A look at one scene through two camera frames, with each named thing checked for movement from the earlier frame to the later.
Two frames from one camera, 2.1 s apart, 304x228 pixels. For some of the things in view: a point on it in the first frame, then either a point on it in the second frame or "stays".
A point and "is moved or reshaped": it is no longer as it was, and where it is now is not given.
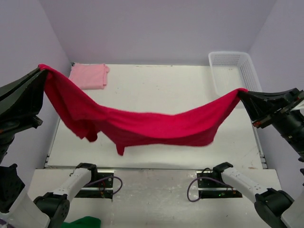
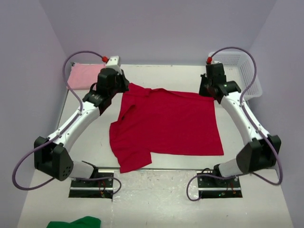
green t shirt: (86, 222) stays
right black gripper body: (290, 123) -> (205, 87)
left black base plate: (100, 185) stays
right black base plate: (213, 188) stays
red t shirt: (197, 125) is moved or reshaped
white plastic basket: (231, 70) stays
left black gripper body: (8, 128) -> (120, 86)
